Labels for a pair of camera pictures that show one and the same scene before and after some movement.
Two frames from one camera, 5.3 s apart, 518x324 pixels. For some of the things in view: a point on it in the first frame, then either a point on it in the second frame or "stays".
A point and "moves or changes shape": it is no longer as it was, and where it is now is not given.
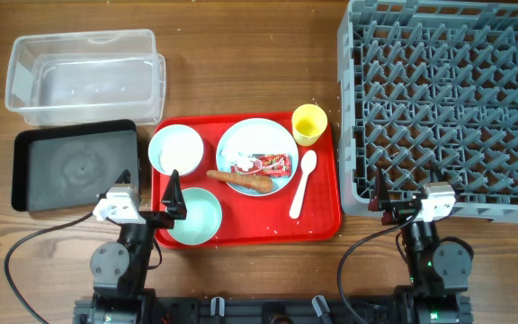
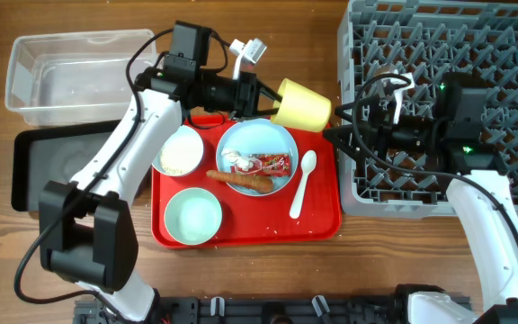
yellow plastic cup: [308, 123] moves or changes shape
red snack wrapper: [269, 165] stays
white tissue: [235, 157] stays
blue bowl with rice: [175, 147] stays
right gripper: [379, 202] to [374, 130]
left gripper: [172, 200] to [246, 103]
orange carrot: [261, 184] stays
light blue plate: [260, 137] stays
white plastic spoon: [308, 162] stays
